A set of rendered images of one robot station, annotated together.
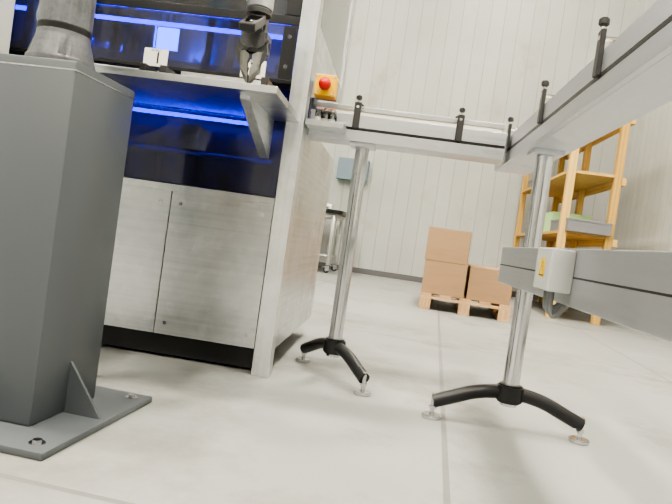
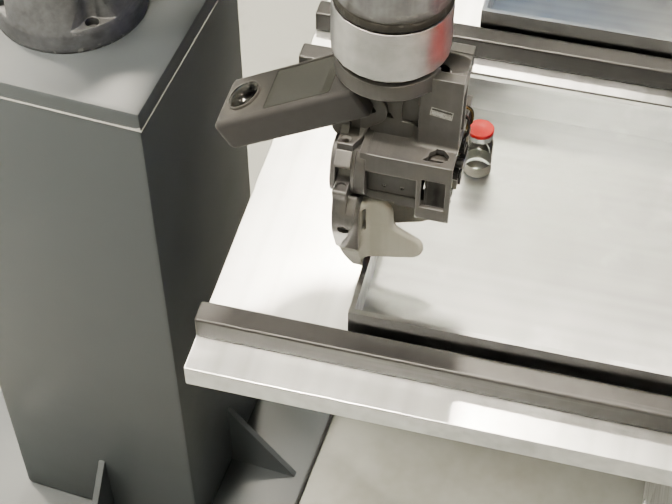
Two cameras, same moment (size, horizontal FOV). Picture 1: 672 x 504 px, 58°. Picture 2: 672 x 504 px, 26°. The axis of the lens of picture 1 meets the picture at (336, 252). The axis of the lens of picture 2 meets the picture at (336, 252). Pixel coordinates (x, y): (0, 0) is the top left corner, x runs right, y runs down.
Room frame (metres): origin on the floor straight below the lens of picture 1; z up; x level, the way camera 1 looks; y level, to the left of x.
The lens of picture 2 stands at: (1.84, -0.36, 1.73)
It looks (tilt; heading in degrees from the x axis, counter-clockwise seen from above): 50 degrees down; 99
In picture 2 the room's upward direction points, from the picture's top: straight up
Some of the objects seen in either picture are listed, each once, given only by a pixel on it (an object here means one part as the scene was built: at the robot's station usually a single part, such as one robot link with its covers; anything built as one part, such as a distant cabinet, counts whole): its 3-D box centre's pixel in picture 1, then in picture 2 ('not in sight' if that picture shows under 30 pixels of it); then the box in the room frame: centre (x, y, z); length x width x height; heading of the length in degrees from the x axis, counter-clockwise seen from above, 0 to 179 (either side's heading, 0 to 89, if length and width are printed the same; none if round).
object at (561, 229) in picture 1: (561, 210); not in sight; (7.18, -2.56, 1.18); 2.58 x 0.68 x 2.35; 171
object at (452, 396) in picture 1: (507, 406); not in sight; (1.82, -0.58, 0.07); 0.50 x 0.08 x 0.14; 85
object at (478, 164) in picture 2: not in sight; (478, 150); (1.82, 0.44, 0.90); 0.02 x 0.02 x 0.04
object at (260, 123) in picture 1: (255, 129); not in sight; (1.87, 0.30, 0.80); 0.34 x 0.03 x 0.13; 175
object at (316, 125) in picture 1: (326, 127); not in sight; (2.10, 0.09, 0.87); 0.14 x 0.13 x 0.02; 175
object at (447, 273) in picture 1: (467, 271); not in sight; (5.63, -1.23, 0.35); 1.19 x 0.85 x 0.70; 164
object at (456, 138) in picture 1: (407, 128); not in sight; (2.17, -0.19, 0.92); 0.69 x 0.15 x 0.16; 85
